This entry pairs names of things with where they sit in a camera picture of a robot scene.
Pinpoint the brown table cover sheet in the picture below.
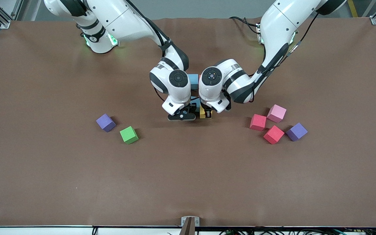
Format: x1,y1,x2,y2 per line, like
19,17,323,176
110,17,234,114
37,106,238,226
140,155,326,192
0,16,376,227

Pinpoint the purple foam block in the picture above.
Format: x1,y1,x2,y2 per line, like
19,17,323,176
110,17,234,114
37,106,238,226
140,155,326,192
96,114,117,133
286,122,308,142

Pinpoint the pink foam block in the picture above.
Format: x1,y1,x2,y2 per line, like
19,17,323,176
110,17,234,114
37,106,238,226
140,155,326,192
267,104,287,123

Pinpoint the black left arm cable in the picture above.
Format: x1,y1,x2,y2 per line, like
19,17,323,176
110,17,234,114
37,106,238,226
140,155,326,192
249,10,321,103

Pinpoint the yellow foam block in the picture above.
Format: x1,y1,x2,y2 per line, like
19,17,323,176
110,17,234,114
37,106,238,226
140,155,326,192
200,104,213,119

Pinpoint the green foam block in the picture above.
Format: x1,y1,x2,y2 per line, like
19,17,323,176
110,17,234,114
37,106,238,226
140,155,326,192
119,126,139,145

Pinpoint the red foam block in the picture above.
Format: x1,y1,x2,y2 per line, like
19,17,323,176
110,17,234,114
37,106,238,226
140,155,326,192
249,114,267,132
263,125,285,145

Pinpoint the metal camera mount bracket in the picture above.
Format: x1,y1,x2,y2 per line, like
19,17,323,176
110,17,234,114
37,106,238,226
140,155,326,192
181,216,200,235

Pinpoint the black base cable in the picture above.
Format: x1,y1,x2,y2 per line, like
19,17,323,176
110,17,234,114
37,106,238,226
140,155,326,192
229,16,261,35

